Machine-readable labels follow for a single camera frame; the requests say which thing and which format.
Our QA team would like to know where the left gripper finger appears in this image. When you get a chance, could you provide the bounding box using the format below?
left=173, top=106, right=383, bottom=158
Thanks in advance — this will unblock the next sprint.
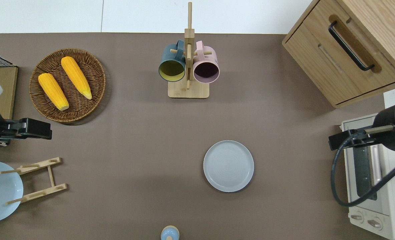
left=4, top=119, right=28, bottom=138
left=23, top=119, right=53, bottom=140

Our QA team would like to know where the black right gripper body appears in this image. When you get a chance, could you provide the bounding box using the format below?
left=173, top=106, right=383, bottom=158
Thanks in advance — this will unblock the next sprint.
left=372, top=106, right=395, bottom=152

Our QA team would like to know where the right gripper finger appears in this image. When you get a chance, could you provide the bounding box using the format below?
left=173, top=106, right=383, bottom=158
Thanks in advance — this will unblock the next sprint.
left=355, top=131, right=374, bottom=147
left=328, top=131, right=355, bottom=151

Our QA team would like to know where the gray plate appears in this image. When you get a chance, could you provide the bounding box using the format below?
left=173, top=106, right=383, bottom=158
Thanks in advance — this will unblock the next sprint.
left=203, top=140, right=255, bottom=193

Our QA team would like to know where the wooden plate rack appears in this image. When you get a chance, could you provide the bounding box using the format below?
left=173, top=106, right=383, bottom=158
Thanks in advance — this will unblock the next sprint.
left=0, top=157, right=68, bottom=205

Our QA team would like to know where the yellow corn cob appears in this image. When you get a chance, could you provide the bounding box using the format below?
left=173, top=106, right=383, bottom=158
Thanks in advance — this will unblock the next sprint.
left=38, top=73, right=70, bottom=111
left=61, top=56, right=93, bottom=100

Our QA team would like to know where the white toaster oven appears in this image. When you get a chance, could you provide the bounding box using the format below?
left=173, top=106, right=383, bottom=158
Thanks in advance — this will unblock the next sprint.
left=339, top=113, right=395, bottom=240

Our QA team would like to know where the brown wicker basket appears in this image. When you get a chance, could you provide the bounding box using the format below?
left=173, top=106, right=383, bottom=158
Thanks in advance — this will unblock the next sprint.
left=29, top=49, right=106, bottom=123

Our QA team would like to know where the wooden drawer cabinet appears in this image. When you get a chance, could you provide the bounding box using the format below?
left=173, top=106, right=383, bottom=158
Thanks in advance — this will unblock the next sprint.
left=282, top=0, right=395, bottom=109

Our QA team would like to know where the brown table mat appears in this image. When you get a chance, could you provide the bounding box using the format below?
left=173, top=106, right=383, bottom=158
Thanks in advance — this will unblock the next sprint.
left=0, top=32, right=395, bottom=240

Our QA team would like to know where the dark teal mug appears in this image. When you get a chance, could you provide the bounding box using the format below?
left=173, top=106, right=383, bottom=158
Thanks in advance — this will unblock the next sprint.
left=158, top=40, right=187, bottom=83

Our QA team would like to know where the wooden mug tree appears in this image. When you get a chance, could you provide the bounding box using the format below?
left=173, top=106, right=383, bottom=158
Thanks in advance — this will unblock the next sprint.
left=168, top=2, right=213, bottom=99

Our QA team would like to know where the pink mug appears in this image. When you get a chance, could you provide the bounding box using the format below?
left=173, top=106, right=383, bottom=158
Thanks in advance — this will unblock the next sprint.
left=193, top=40, right=221, bottom=84

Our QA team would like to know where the blue call bell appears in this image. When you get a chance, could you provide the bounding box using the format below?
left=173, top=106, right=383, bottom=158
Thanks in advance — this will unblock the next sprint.
left=160, top=225, right=180, bottom=240

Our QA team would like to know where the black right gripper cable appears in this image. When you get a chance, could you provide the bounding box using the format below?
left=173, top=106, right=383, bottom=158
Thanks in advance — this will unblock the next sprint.
left=330, top=124, right=395, bottom=208

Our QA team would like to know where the wire grid shelf box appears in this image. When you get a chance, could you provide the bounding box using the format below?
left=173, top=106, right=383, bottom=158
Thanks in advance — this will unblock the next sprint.
left=0, top=49, right=19, bottom=147

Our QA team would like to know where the black cabinet handle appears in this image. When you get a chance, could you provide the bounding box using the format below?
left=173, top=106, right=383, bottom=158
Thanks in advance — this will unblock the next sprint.
left=328, top=21, right=375, bottom=71

